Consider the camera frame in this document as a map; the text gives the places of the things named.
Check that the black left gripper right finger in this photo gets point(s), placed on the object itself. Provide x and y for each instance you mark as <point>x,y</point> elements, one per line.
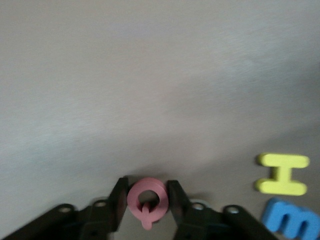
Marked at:
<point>180,207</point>

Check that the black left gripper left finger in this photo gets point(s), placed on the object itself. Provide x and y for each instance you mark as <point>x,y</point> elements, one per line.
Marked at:
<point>117,205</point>

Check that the pink capital letter Q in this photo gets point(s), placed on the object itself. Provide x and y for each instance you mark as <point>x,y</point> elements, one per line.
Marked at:
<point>135,200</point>

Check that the blue lowercase letter m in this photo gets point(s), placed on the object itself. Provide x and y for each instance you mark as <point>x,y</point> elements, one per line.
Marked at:
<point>275,215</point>

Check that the yellow capital letter H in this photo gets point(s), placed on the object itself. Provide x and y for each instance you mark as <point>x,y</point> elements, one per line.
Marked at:
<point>282,175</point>

